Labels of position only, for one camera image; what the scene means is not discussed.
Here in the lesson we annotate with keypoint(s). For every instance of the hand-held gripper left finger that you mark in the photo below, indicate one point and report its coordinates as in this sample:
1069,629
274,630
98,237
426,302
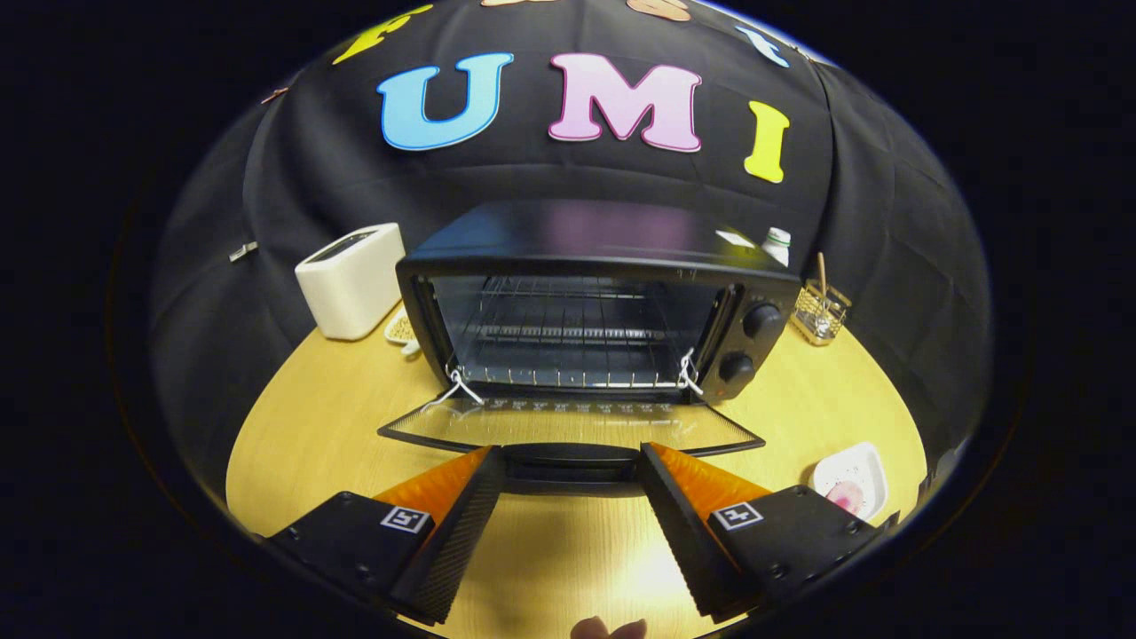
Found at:
457,541

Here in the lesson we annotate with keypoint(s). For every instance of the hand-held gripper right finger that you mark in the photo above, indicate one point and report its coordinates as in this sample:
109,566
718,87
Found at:
683,532

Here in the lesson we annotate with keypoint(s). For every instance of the pink ham slice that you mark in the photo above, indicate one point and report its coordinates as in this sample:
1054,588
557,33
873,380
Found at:
848,499

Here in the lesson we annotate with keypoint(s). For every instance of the white square plate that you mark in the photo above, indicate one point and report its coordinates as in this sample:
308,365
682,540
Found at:
865,466

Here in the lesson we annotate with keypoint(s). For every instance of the black toaster oven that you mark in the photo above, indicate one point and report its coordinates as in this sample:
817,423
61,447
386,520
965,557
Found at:
577,231

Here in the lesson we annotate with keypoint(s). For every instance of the white toaster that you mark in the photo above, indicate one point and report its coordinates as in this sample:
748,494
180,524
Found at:
346,284

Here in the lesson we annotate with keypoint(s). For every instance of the small beige dish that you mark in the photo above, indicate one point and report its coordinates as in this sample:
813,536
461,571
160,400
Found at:
401,330

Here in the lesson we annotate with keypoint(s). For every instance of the wooden stick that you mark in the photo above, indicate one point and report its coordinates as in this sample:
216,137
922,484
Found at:
822,275

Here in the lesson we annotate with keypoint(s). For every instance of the white bottle green label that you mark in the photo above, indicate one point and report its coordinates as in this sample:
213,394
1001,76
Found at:
778,248

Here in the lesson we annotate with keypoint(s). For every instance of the silver metal clip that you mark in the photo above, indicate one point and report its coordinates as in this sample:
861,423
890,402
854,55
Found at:
242,252

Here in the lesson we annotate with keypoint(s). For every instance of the black backdrop cloth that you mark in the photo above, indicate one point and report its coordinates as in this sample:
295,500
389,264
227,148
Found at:
887,222

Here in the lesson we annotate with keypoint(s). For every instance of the red clip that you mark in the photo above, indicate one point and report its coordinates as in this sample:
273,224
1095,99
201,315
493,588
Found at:
273,94

